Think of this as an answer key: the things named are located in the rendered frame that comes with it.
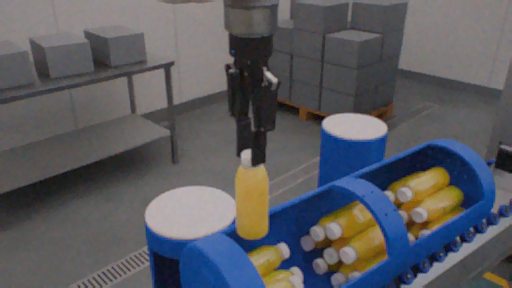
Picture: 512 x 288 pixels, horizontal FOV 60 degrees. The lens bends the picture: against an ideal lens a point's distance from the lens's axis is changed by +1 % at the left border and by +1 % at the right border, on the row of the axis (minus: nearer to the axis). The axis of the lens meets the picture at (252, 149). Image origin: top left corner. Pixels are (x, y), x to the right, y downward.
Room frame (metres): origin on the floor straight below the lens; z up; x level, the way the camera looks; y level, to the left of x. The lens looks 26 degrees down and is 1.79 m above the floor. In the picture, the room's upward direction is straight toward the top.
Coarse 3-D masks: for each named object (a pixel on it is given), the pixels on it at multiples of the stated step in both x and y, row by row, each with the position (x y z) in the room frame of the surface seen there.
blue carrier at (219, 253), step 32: (384, 160) 1.11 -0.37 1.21; (416, 160) 1.28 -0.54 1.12; (448, 160) 1.20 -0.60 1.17; (480, 160) 1.12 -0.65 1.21; (320, 192) 1.02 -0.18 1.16; (352, 192) 0.91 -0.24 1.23; (480, 192) 1.11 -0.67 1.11; (288, 224) 0.98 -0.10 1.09; (384, 224) 0.84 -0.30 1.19; (448, 224) 0.94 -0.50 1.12; (192, 256) 0.73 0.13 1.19; (224, 256) 0.67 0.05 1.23; (416, 256) 0.86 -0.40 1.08
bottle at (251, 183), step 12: (240, 168) 0.73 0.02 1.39; (252, 168) 0.72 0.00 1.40; (264, 168) 0.74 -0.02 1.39; (240, 180) 0.72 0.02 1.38; (252, 180) 0.71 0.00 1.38; (264, 180) 0.72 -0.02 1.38; (240, 192) 0.71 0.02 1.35; (252, 192) 0.71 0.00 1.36; (264, 192) 0.72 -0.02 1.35; (240, 204) 0.71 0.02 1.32; (252, 204) 0.71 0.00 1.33; (264, 204) 0.72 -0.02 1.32; (240, 216) 0.71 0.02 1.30; (252, 216) 0.71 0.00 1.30; (264, 216) 0.72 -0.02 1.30; (240, 228) 0.72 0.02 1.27; (252, 228) 0.71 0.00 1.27; (264, 228) 0.72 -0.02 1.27
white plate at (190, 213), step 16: (176, 192) 1.22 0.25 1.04; (192, 192) 1.22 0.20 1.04; (208, 192) 1.22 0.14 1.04; (224, 192) 1.22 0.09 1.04; (160, 208) 1.13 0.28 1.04; (176, 208) 1.13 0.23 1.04; (192, 208) 1.13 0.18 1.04; (208, 208) 1.13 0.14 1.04; (224, 208) 1.13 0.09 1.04; (160, 224) 1.05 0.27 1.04; (176, 224) 1.05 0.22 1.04; (192, 224) 1.05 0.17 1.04; (208, 224) 1.05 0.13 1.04; (224, 224) 1.05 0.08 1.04
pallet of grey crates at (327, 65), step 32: (320, 0) 4.58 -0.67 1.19; (384, 0) 4.56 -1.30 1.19; (288, 32) 4.56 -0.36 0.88; (320, 32) 4.26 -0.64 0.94; (352, 32) 4.33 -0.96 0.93; (384, 32) 4.25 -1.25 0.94; (288, 64) 4.54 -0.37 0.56; (320, 64) 4.25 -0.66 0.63; (352, 64) 3.98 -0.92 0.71; (384, 64) 4.31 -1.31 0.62; (288, 96) 4.53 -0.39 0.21; (320, 96) 4.25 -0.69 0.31; (352, 96) 3.97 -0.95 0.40; (384, 96) 4.36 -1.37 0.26
